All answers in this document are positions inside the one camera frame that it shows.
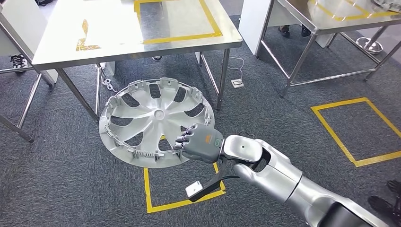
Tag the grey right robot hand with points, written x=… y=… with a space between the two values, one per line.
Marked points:
x=202 y=144

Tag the silver wheel hubcap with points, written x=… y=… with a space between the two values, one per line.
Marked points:
x=156 y=116

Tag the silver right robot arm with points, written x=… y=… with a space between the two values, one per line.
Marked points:
x=275 y=175

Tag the steel workbench table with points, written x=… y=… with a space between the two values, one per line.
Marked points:
x=297 y=9
x=109 y=31

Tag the yellow floor tape square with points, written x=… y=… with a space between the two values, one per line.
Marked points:
x=175 y=205

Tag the white floor socket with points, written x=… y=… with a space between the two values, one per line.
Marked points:
x=237 y=83

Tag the person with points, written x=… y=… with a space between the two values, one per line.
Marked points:
x=157 y=58
x=18 y=62
x=284 y=31

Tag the white desk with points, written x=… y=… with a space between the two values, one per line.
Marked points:
x=250 y=25

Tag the steel stanchion base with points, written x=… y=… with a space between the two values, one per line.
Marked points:
x=371 y=47

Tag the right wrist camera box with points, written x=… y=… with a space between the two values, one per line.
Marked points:
x=194 y=189

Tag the steel frame table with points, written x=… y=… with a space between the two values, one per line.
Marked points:
x=22 y=37

